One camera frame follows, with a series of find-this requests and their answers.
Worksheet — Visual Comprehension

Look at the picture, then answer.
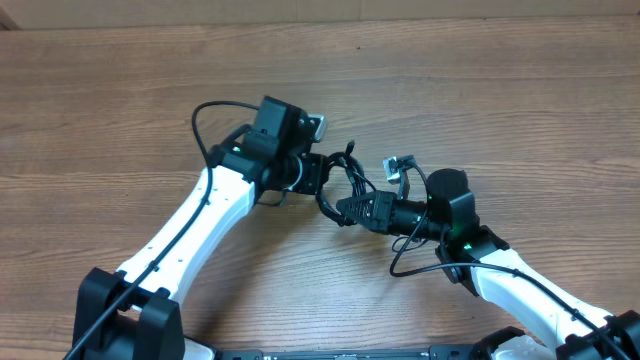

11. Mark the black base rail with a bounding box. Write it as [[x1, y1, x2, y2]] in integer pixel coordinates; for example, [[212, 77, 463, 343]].
[[214, 344, 474, 360]]

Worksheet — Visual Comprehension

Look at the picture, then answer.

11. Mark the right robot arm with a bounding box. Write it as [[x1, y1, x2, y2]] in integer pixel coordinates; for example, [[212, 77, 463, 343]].
[[336, 169, 639, 359]]

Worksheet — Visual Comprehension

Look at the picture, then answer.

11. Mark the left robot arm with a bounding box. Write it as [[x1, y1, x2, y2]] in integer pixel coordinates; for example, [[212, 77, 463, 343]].
[[66, 97, 328, 359]]

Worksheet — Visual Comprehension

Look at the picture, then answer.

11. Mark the black USB cable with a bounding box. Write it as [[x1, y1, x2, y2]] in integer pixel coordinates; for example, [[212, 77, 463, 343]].
[[342, 140, 376, 194], [314, 152, 379, 228]]

